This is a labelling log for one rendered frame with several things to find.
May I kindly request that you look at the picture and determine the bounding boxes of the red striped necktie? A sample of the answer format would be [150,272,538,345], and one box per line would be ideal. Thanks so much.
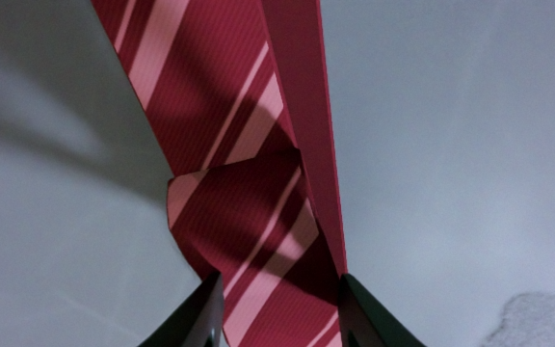
[91,0,348,347]

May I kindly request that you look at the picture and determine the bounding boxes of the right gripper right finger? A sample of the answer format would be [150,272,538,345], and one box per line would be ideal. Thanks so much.
[337,274,428,347]

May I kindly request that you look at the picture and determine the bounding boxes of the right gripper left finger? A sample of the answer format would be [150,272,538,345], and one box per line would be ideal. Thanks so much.
[137,272,225,347]

